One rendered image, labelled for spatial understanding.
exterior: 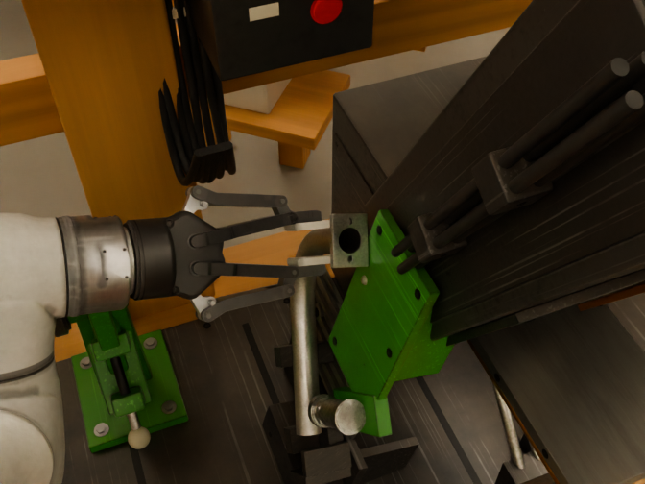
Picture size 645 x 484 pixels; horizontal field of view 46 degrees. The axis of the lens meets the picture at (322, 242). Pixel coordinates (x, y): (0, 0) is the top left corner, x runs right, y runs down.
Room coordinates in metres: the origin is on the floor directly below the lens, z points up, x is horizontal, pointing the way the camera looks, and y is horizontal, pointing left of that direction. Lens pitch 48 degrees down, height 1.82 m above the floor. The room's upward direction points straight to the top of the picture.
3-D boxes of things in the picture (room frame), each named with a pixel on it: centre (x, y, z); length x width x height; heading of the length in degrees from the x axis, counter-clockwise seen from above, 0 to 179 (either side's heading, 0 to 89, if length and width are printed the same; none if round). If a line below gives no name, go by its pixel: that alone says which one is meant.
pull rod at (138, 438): (0.46, 0.24, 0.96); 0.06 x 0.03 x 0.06; 21
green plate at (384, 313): (0.48, -0.09, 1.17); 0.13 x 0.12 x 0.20; 111
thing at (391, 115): (0.73, -0.18, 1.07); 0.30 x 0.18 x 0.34; 111
